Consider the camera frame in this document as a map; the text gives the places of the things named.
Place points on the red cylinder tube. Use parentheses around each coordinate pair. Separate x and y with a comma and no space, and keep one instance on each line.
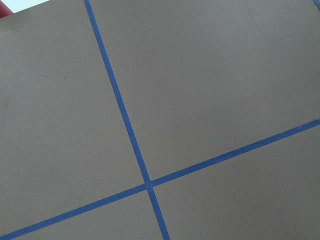
(4,10)

